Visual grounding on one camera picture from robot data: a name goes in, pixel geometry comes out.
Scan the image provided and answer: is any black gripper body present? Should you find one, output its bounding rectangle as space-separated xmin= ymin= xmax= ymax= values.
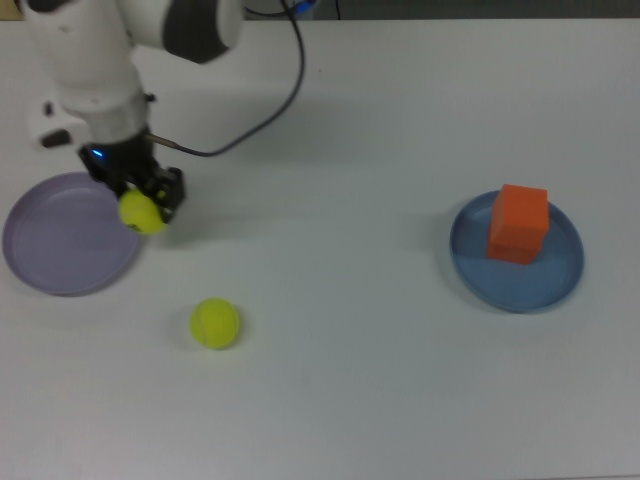
xmin=77 ymin=130 xmax=160 ymax=197

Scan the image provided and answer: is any plain yellow tennis ball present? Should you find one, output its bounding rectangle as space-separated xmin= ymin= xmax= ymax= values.
xmin=117 ymin=188 xmax=167 ymax=236

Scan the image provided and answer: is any yellow tennis ball black print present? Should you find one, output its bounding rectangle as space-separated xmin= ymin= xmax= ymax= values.
xmin=188 ymin=297 xmax=242 ymax=350

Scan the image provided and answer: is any orange foam cube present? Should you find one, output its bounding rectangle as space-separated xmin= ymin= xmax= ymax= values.
xmin=489 ymin=183 xmax=551 ymax=237
xmin=487 ymin=224 xmax=545 ymax=266

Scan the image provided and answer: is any purple plastic plate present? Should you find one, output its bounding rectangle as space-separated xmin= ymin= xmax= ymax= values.
xmin=1 ymin=171 xmax=144 ymax=297

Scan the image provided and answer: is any blue plastic plate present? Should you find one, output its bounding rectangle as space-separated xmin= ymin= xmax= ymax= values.
xmin=448 ymin=188 xmax=585 ymax=315

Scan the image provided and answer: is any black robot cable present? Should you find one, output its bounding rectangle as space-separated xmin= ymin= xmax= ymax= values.
xmin=144 ymin=0 xmax=307 ymax=157

